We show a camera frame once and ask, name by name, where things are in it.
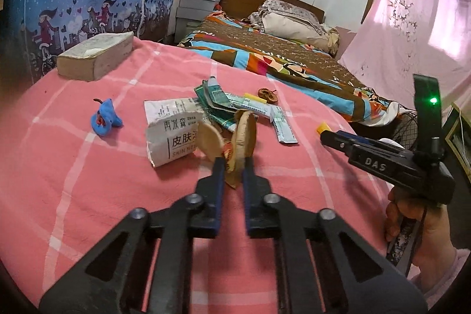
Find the pink floral hanging sheet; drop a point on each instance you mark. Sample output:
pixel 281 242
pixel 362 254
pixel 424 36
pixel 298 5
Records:
pixel 412 41

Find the small white green packet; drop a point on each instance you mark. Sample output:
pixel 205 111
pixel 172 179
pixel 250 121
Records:
pixel 285 132

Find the long white green packet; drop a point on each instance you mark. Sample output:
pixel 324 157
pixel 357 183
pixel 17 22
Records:
pixel 257 108

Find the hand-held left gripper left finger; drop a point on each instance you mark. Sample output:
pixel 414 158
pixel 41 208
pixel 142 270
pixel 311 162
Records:
pixel 219 185

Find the brown wrapper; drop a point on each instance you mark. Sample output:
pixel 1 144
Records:
pixel 244 137

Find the colourful striped blanket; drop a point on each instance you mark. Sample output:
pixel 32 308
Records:
pixel 279 60

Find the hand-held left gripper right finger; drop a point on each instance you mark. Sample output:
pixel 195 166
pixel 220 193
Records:
pixel 246 189

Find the small brown nut shell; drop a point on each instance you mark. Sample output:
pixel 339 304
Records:
pixel 266 95

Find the yellow bottle cap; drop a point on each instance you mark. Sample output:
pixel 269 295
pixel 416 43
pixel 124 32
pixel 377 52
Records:
pixel 322 127

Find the small yellow scrap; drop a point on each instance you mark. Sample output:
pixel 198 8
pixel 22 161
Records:
pixel 252 97

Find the white nightstand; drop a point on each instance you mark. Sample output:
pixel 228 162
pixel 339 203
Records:
pixel 189 14

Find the beige tissue box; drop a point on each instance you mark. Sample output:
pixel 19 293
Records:
pixel 99 53

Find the person's right hand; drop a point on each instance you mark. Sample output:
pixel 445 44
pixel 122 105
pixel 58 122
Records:
pixel 438 236

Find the beige pillow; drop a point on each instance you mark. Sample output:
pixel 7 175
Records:
pixel 294 29

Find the black mesh fan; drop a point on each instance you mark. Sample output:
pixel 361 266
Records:
pixel 404 126

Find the green patterned crumpled packet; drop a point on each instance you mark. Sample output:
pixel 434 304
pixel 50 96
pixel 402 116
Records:
pixel 215 98

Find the white printed paper packet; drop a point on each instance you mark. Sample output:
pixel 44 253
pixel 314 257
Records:
pixel 165 132

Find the wooden shelf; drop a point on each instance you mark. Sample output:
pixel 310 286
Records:
pixel 458 141

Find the blue wrapper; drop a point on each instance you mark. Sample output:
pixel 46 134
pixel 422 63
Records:
pixel 105 117

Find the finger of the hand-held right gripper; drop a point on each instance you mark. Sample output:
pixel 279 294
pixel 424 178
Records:
pixel 336 143

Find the person's right forearm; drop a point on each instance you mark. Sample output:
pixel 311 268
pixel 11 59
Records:
pixel 450 281

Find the floral folded quilt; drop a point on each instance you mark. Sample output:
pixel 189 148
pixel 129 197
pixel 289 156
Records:
pixel 283 7

